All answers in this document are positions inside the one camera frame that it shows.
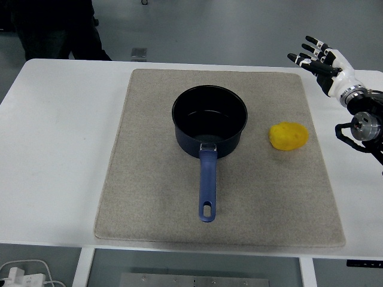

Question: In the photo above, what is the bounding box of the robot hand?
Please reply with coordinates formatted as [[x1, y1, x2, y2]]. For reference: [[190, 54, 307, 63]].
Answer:
[[287, 35, 363, 99]]

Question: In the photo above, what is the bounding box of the yellow potato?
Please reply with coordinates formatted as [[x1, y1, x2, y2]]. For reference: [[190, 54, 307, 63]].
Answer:
[[269, 121, 309, 151]]

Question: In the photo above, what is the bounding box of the black table control panel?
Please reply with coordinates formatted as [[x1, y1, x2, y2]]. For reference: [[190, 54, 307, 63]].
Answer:
[[346, 259, 383, 268]]

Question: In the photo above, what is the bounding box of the white table leg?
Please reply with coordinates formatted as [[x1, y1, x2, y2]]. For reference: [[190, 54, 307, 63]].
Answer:
[[71, 247, 96, 287], [299, 257, 318, 287]]

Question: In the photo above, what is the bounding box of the beige fabric mat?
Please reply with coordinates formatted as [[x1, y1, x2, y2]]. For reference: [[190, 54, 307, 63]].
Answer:
[[94, 68, 346, 248]]

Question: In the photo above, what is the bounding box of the grey metal plate with screws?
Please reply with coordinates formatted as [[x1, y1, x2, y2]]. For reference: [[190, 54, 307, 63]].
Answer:
[[119, 272, 272, 287]]

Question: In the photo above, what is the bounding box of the person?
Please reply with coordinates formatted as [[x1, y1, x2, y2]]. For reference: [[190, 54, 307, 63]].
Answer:
[[0, 0, 113, 62]]

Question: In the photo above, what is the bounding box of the white power strip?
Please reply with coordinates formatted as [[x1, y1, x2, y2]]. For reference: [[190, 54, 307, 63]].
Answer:
[[0, 267, 45, 287]]

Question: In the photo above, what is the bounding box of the blue pot with handle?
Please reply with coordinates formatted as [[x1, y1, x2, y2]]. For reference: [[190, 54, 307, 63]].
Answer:
[[171, 84, 249, 224]]

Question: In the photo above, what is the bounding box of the white power cable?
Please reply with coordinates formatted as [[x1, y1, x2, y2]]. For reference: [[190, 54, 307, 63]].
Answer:
[[0, 259, 65, 287]]

